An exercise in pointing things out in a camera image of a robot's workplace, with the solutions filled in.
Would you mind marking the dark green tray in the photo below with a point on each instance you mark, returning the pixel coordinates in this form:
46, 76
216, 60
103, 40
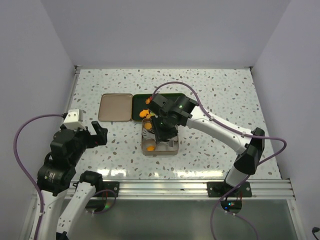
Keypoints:
139, 103

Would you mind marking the orange round flower cookie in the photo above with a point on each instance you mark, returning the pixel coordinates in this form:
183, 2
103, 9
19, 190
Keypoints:
148, 126

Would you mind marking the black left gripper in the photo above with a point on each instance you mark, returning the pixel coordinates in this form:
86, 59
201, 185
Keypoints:
94, 140

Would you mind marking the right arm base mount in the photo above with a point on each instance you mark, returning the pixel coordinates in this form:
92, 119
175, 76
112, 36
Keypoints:
216, 189

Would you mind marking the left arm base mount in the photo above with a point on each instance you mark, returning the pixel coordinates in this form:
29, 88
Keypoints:
110, 185

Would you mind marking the metal tongs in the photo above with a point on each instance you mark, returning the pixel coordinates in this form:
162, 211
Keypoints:
150, 135

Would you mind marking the gold tin lid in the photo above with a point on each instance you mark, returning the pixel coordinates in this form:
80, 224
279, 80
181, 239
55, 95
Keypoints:
115, 107

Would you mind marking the gold cookie tin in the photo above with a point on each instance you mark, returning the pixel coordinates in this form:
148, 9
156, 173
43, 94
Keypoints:
172, 150

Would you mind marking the aluminium front rail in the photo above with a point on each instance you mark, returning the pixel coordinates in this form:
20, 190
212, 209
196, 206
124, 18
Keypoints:
197, 190

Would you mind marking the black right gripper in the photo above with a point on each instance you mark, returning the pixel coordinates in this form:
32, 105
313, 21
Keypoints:
160, 134

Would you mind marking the white paper cupcake liners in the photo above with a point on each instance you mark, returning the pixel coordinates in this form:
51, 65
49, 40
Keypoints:
165, 148

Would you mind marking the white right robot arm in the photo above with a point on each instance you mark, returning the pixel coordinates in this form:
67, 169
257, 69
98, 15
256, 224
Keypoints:
184, 111

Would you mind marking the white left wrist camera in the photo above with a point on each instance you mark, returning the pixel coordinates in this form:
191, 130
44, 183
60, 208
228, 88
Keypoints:
74, 120

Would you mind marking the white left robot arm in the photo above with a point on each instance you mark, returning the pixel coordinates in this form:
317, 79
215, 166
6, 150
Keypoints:
54, 179

